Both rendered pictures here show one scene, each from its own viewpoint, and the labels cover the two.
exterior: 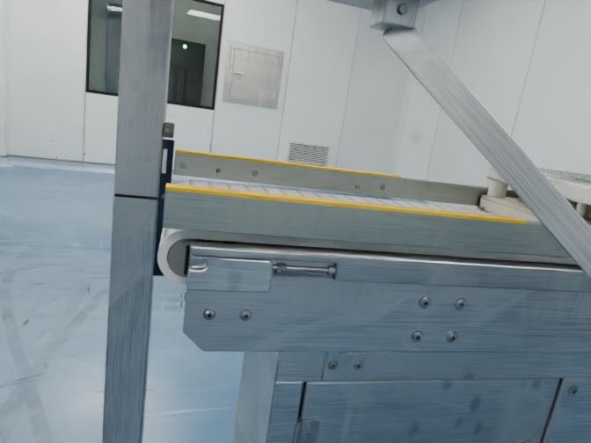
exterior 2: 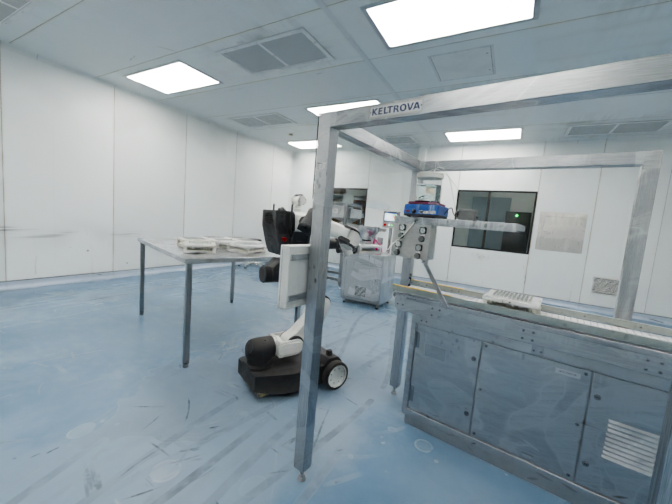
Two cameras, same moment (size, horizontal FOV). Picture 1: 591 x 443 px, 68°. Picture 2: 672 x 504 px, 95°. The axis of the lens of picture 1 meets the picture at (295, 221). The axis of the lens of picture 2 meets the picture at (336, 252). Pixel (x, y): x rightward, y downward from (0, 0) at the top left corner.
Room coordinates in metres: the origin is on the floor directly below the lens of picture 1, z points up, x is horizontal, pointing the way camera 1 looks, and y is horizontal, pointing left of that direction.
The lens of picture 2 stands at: (-1.07, -1.08, 1.19)
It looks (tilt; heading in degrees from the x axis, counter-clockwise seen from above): 6 degrees down; 51
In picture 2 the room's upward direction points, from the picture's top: 5 degrees clockwise
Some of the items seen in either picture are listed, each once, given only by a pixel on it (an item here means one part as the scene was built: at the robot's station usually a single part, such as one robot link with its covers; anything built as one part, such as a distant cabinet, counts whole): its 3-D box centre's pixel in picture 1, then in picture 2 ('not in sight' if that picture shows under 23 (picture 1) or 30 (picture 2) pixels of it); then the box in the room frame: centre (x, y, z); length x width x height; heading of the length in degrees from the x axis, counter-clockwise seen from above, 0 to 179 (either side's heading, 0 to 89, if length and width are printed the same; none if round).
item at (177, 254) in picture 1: (187, 220); not in sight; (0.48, 0.12, 0.78); 0.27 x 0.03 x 0.03; 15
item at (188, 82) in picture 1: (156, 47); (491, 220); (5.08, 1.78, 1.43); 1.38 x 0.01 x 1.16; 112
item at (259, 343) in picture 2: not in sight; (288, 354); (0.06, 0.77, 0.19); 0.64 x 0.52 x 0.33; 179
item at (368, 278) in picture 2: not in sight; (368, 277); (2.18, 2.13, 0.38); 0.63 x 0.57 x 0.76; 112
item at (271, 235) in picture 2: not in sight; (288, 231); (-0.01, 0.77, 1.09); 0.34 x 0.30 x 0.36; 89
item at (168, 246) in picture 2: not in sight; (218, 248); (-0.06, 2.06, 0.81); 1.50 x 1.10 x 0.04; 95
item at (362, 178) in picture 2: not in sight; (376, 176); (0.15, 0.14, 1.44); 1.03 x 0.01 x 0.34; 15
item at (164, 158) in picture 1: (163, 210); not in sight; (0.61, 0.19, 0.75); 0.02 x 0.01 x 0.20; 105
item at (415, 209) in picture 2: not in sight; (425, 210); (0.47, 0.02, 1.29); 0.21 x 0.20 x 0.09; 15
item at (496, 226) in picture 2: not in sight; (458, 224); (0.56, -0.14, 1.22); 0.62 x 0.38 x 0.04; 105
